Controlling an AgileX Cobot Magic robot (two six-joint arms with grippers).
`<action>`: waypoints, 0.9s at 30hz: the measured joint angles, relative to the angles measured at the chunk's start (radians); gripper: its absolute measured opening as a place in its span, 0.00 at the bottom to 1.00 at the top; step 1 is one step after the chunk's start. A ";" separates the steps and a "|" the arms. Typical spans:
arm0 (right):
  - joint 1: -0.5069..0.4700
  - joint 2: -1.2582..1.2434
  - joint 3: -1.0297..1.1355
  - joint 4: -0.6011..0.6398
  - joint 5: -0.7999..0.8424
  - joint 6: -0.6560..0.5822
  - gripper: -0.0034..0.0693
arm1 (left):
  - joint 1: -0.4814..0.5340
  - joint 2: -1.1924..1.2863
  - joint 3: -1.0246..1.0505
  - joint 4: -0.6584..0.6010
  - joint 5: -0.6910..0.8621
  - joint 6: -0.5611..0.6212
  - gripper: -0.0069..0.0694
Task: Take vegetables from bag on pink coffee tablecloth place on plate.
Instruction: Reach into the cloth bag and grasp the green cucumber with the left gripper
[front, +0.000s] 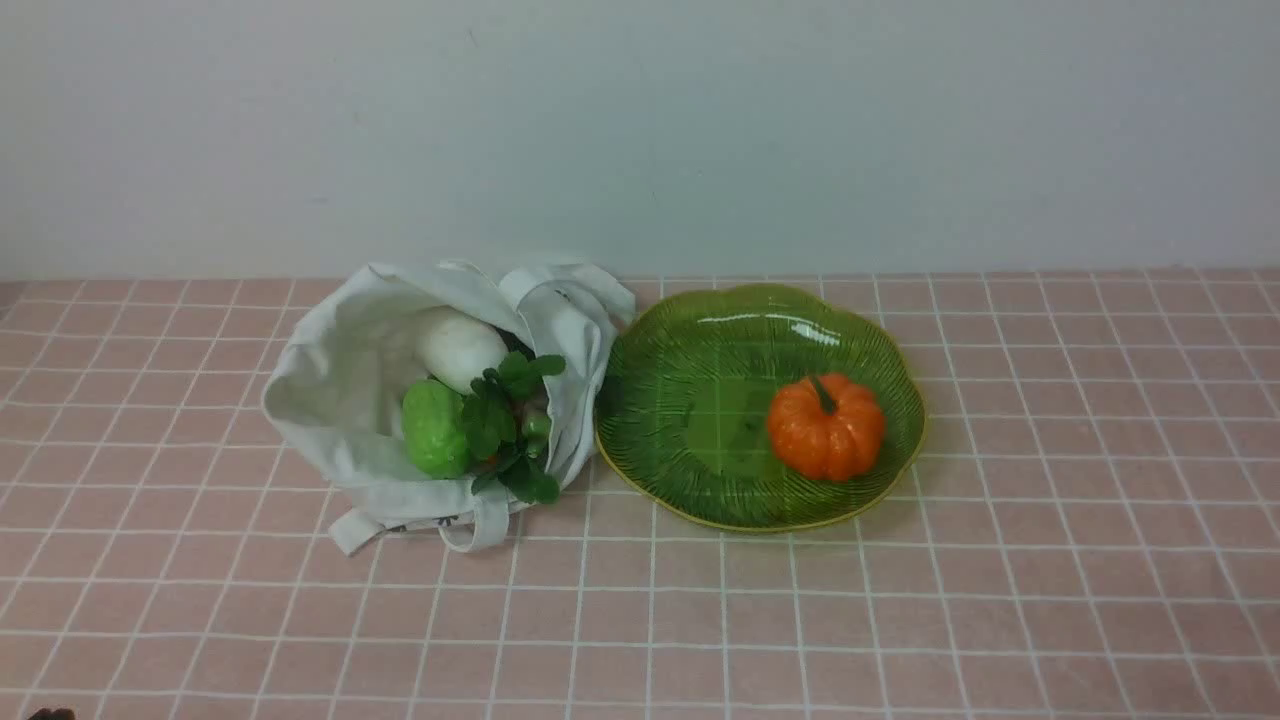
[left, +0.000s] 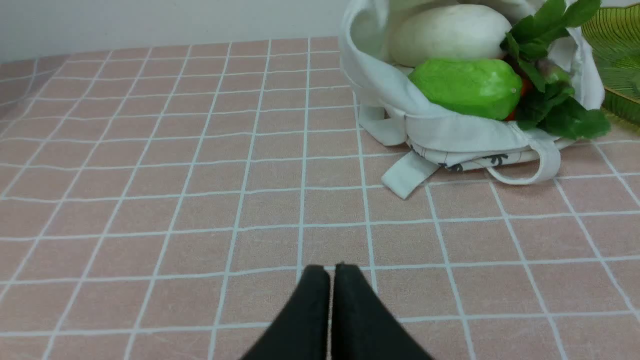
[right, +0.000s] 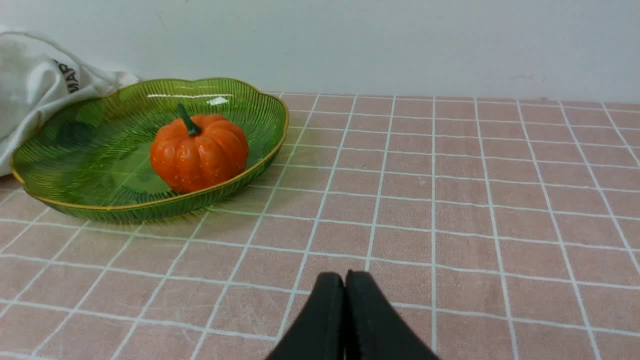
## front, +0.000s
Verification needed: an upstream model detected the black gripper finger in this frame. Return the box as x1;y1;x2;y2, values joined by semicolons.
28;707;77;720

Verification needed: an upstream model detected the green toy cucumber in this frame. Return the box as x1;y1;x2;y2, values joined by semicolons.
401;379;474;479

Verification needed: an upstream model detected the white cloth tote bag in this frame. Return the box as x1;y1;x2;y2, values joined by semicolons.
262;263;637;555

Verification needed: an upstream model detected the white toy radish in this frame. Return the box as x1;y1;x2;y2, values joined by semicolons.
413;307;509;396

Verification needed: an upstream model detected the green leaf-shaped glass plate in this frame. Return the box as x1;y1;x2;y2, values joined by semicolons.
596;283;928;533

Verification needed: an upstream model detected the orange toy pumpkin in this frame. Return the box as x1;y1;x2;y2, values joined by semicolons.
765;373;887;484

